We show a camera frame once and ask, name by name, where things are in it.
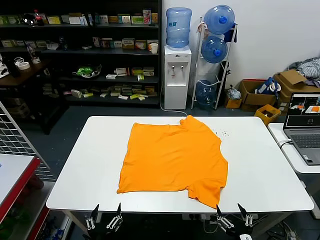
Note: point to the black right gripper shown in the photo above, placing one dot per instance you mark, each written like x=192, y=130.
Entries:
x=237, y=230

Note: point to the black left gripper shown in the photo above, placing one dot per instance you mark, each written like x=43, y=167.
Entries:
x=102, y=232

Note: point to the orange t-shirt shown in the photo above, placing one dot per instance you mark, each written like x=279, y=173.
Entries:
x=172, y=160

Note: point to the pile of grey-blue clothes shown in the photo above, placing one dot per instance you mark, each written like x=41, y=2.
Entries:
x=308, y=67

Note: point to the large white table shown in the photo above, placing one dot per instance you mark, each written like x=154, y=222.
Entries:
x=100, y=155

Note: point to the scattered dark crumbs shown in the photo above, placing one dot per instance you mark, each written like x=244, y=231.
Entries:
x=223, y=133

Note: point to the small white side table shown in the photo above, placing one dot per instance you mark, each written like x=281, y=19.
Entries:
x=295, y=162

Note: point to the yellow plastic bin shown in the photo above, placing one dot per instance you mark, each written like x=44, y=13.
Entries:
x=262, y=115

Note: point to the grey laptop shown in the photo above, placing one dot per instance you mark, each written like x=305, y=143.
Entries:
x=305, y=140

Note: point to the small cardboard box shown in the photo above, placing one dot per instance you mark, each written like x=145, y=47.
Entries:
x=233, y=103

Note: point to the open red-rimmed cardboard box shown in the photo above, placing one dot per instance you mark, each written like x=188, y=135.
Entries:
x=252, y=98

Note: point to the grey plastic bag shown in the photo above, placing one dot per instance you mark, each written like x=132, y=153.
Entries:
x=233, y=93

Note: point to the white water dispenser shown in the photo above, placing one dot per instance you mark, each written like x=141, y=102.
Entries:
x=176, y=96

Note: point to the black slim leaning stand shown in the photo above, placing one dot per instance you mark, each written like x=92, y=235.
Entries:
x=224, y=75

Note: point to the red and white box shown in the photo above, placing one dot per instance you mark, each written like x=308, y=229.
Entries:
x=122, y=71

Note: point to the green items in clear bowl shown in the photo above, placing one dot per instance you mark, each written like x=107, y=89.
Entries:
x=85, y=71

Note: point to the green and yellow box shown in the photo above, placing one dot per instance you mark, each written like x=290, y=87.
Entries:
x=137, y=71

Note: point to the cardboard box with raised flap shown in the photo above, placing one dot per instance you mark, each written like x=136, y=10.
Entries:
x=292, y=77

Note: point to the dark brown desk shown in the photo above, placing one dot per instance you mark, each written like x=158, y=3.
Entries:
x=15, y=78

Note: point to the black shelving unit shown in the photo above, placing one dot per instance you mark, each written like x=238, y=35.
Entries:
x=75, y=51

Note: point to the small white tape roll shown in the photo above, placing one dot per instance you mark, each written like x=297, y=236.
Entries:
x=36, y=60

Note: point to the white box with yellow band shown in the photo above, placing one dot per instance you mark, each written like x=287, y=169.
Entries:
x=128, y=43

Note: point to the white paper cup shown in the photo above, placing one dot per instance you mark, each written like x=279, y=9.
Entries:
x=154, y=48

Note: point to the orange and white box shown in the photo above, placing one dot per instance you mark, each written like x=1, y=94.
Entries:
x=140, y=45

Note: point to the black cylinder cup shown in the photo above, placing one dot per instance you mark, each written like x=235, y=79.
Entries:
x=13, y=68

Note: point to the dark blue bottle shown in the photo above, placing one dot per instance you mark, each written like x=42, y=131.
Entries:
x=63, y=43

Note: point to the clear plastic bottle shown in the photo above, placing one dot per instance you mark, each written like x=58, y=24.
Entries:
x=31, y=51

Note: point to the blue water jug with label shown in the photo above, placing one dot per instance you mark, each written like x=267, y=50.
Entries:
x=178, y=32

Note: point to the flat yellow box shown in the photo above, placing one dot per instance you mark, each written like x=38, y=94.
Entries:
x=113, y=19

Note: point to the white and teal box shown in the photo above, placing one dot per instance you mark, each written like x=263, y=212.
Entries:
x=124, y=19

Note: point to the plain white box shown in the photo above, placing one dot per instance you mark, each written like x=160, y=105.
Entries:
x=75, y=20

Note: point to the green and white box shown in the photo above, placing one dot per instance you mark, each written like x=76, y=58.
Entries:
x=137, y=20

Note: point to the yellow-green box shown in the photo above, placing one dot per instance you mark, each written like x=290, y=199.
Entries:
x=54, y=20

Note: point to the pink upright box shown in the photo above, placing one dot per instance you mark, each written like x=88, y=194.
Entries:
x=147, y=16

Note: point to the cola bottle with red cap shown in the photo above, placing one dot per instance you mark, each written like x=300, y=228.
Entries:
x=39, y=20

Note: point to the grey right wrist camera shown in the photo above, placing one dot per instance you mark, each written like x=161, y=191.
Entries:
x=245, y=237

